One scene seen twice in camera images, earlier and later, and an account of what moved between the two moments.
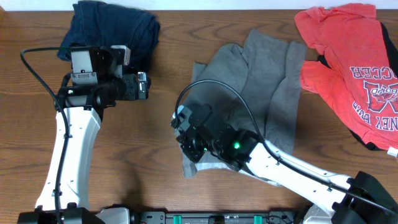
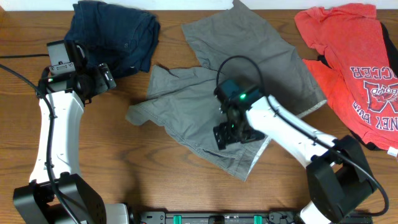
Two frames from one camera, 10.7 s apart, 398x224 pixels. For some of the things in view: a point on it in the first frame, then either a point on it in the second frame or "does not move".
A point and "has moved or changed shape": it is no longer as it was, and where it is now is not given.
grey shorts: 245,87 has moved or changed shape
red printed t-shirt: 359,76 does not move
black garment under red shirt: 393,53 does not move
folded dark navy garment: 100,23 does not move
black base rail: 216,217 does not move
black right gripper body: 196,148 → 232,132
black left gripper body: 127,92 → 96,81
